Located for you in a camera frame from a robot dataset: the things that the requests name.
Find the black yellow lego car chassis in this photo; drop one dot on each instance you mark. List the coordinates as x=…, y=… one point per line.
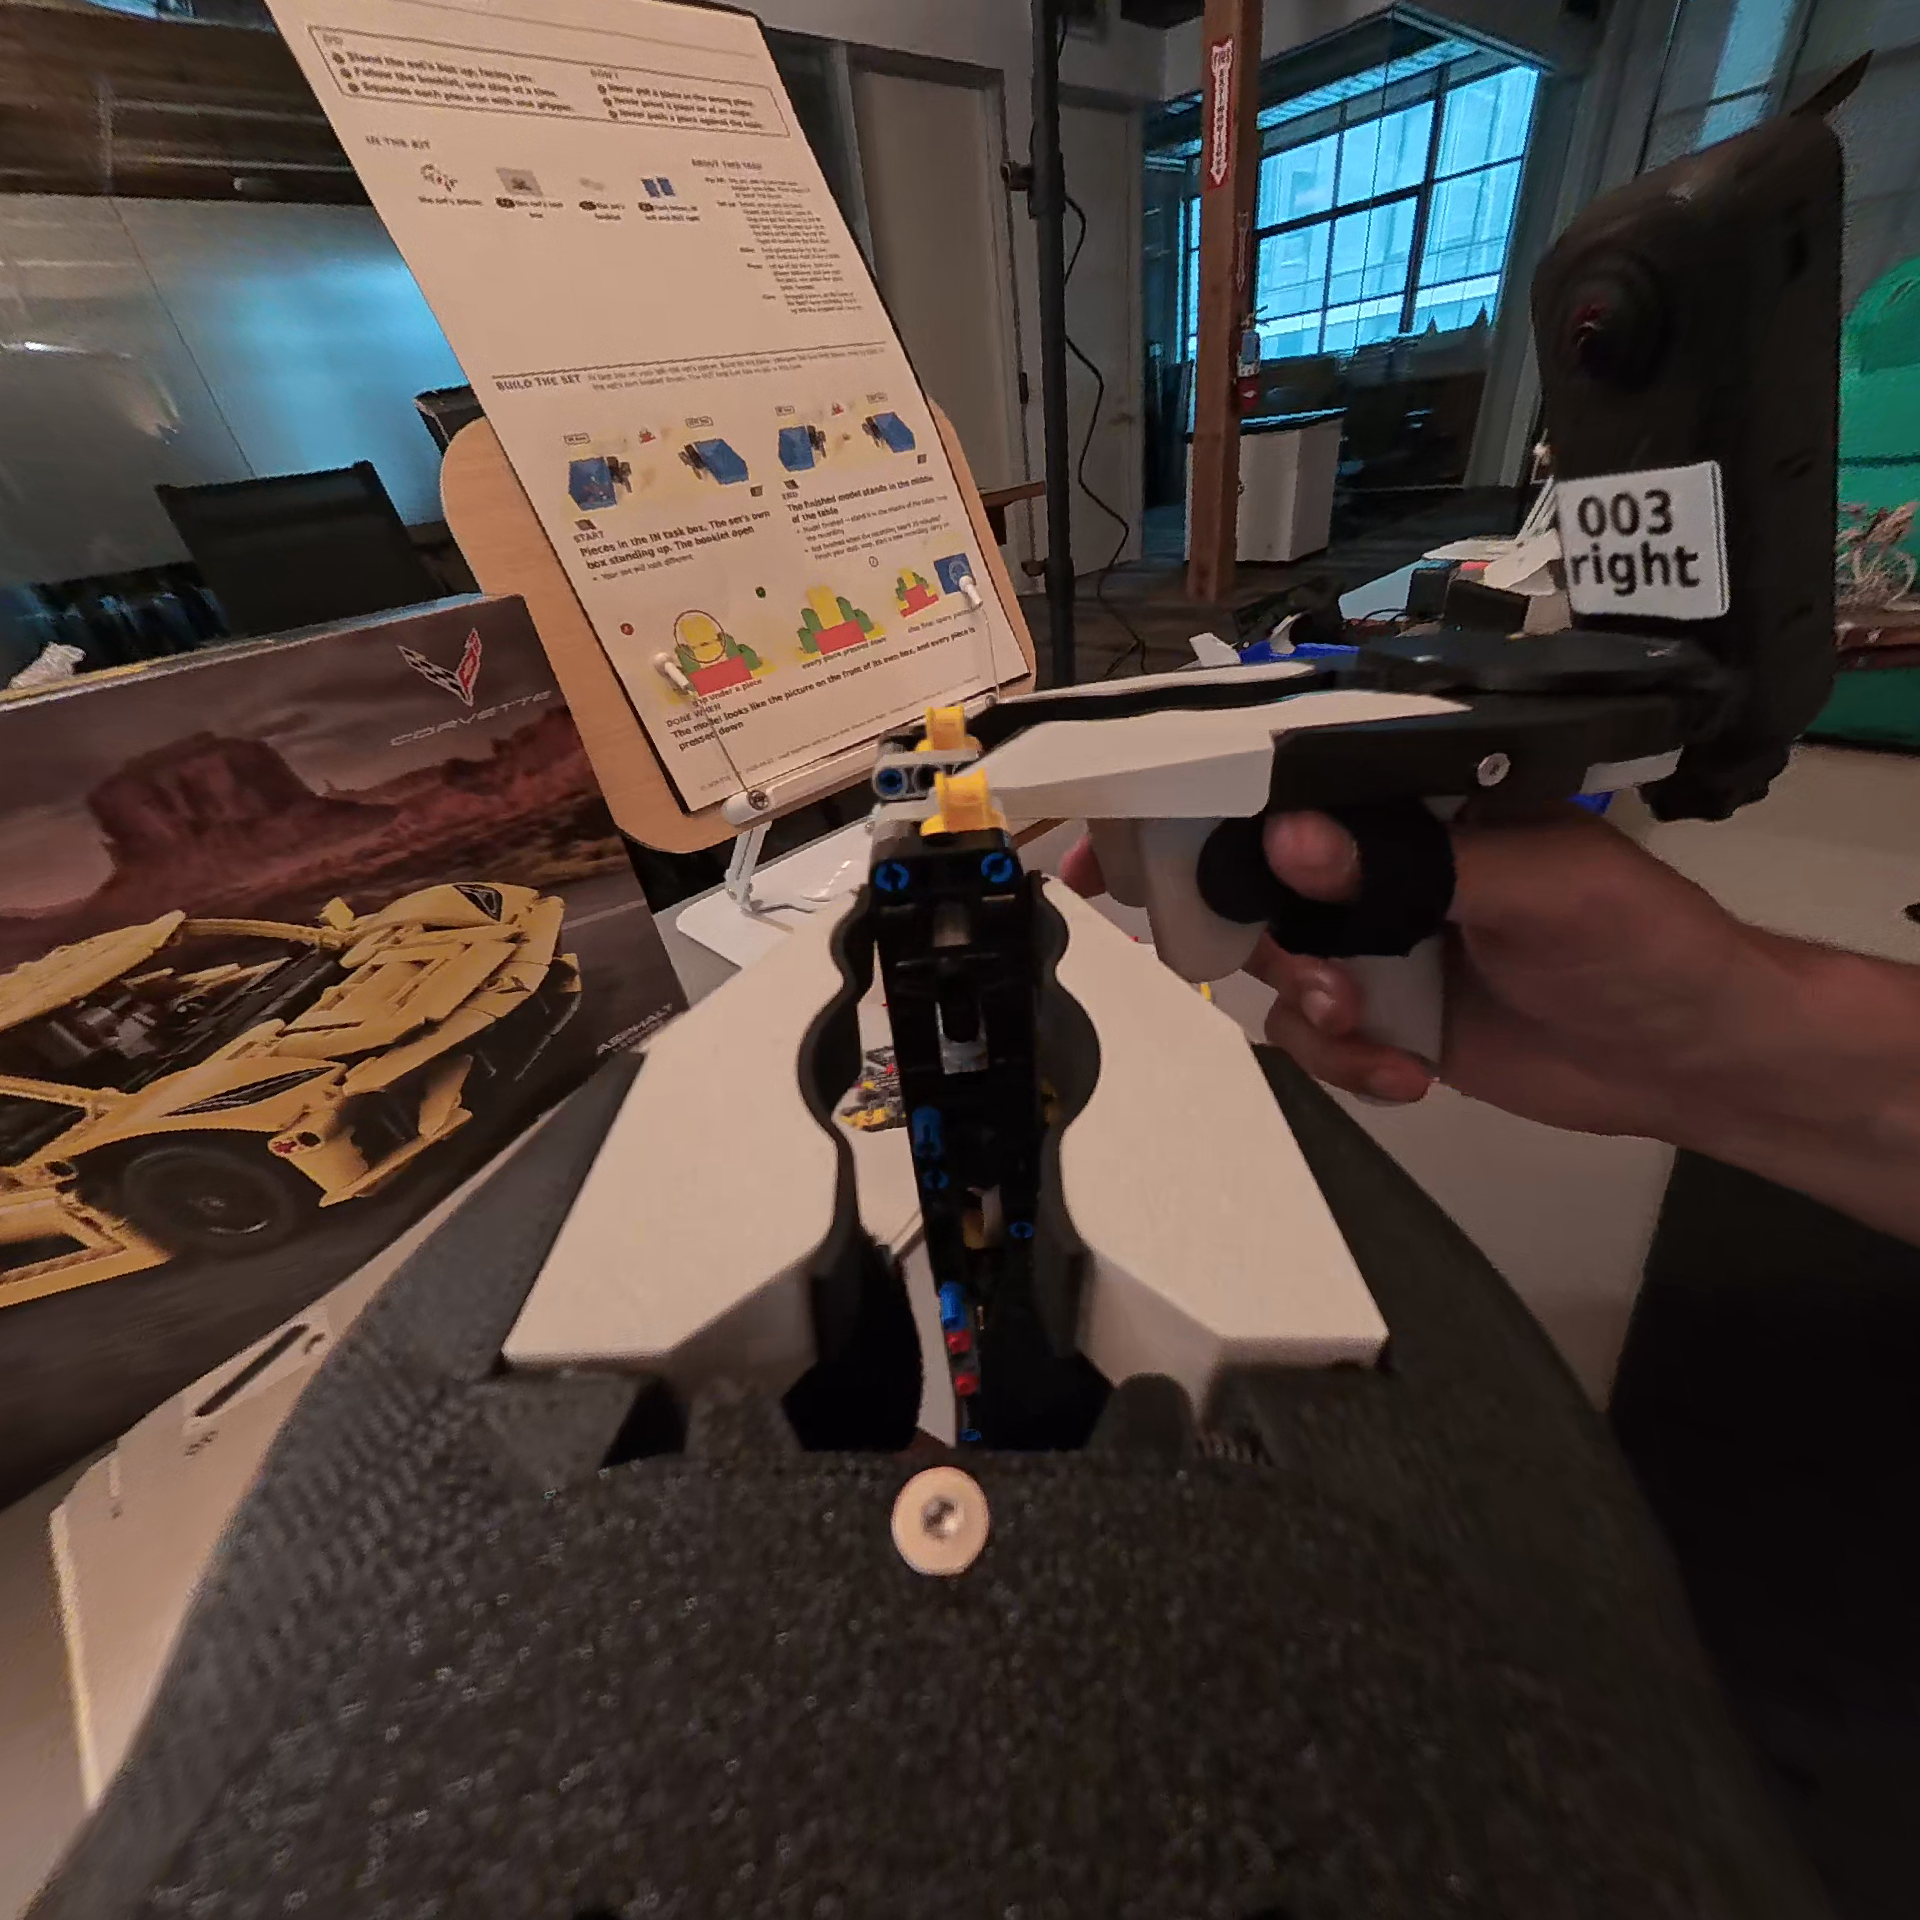
x=961, y=931

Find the white rounded pad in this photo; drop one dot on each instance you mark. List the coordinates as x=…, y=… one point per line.
x=780, y=915

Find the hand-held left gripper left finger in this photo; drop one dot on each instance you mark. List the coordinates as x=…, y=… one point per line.
x=691, y=1202

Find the white paper strip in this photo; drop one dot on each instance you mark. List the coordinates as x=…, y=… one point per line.
x=1222, y=648

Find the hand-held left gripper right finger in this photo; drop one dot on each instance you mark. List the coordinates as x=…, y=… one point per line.
x=1213, y=1202

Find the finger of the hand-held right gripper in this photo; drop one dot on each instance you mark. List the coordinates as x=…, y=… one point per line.
x=1170, y=686
x=1140, y=773

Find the teal felt bag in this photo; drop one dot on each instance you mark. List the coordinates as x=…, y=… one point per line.
x=1882, y=524

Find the lego set cardboard box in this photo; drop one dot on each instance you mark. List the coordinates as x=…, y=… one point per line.
x=225, y=902

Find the open lego instruction booklet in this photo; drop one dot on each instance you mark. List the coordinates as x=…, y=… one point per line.
x=148, y=1501

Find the white cabinet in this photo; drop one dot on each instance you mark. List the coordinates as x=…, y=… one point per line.
x=1266, y=482

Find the wooden board instruction sheet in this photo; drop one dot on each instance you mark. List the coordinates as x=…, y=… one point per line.
x=675, y=376

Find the black slim pole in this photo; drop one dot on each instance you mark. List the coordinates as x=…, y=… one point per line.
x=1054, y=301

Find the wooden pillar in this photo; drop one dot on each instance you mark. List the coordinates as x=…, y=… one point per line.
x=1222, y=301

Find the person's right hand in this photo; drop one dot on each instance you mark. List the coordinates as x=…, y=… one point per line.
x=1589, y=990

